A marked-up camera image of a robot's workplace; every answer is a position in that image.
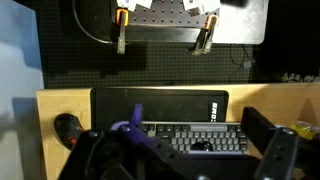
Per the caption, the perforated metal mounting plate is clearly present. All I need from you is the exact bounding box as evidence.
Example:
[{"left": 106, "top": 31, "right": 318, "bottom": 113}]
[{"left": 111, "top": 0, "right": 221, "bottom": 26}]

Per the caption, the white paper tag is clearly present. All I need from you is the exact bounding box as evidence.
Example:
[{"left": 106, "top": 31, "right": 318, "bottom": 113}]
[
  {"left": 115, "top": 0, "right": 154, "bottom": 12},
  {"left": 182, "top": 0, "right": 222, "bottom": 16}
]

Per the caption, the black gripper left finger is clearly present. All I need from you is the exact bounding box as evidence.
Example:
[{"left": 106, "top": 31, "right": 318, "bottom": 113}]
[{"left": 59, "top": 103, "right": 208, "bottom": 180}]

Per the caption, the grey mechanical keyboard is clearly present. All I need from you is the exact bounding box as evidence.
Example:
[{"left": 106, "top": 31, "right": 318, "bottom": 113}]
[{"left": 139, "top": 121, "right": 250, "bottom": 155}]

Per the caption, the yellow plastic packet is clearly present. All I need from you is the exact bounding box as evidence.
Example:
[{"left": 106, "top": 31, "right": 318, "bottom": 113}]
[{"left": 287, "top": 120, "right": 320, "bottom": 141}]

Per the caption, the thin cable with small adapter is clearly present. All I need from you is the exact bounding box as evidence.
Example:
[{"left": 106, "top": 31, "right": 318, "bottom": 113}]
[{"left": 229, "top": 43, "right": 257, "bottom": 84}]

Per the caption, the thick black curved cable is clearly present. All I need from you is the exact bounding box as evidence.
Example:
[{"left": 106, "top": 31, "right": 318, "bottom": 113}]
[{"left": 71, "top": 0, "right": 116, "bottom": 45}]

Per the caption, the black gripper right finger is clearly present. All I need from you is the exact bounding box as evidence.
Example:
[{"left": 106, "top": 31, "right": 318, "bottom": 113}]
[{"left": 240, "top": 106, "right": 320, "bottom": 180}]

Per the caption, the rounded grey base board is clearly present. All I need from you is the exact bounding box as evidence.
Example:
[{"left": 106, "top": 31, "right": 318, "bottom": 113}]
[{"left": 74, "top": 0, "right": 270, "bottom": 45}]

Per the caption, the black and orange mouse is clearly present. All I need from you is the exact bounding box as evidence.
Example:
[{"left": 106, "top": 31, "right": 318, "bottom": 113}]
[{"left": 54, "top": 113, "right": 87, "bottom": 151}]

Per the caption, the black desk mat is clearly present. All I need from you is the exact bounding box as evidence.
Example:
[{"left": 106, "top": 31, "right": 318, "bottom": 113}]
[{"left": 90, "top": 87, "right": 230, "bottom": 132}]

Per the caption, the orange and grey clamp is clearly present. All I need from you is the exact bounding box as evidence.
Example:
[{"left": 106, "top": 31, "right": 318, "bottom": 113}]
[
  {"left": 192, "top": 14, "right": 220, "bottom": 57},
  {"left": 114, "top": 8, "right": 130, "bottom": 55}
]

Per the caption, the black perforated mat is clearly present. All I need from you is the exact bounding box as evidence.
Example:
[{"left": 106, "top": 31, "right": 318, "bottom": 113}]
[{"left": 14, "top": 0, "right": 320, "bottom": 90}]

